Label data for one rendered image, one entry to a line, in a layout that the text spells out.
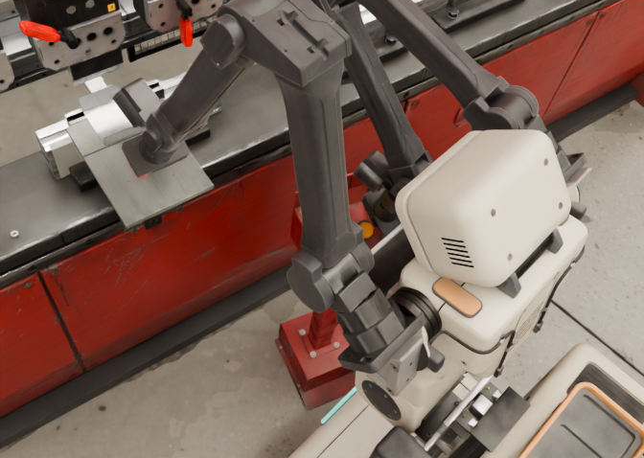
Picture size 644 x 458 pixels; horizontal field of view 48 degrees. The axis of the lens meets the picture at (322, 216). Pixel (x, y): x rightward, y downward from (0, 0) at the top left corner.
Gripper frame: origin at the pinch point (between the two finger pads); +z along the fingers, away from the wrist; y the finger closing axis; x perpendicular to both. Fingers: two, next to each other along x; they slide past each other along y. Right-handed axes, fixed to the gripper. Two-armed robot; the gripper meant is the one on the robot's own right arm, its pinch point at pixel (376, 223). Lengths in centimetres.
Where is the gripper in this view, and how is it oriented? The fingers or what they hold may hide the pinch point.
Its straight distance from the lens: 161.8
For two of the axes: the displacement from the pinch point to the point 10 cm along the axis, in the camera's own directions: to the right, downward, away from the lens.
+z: -1.9, 3.3, 9.2
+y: -4.0, -8.9, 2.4
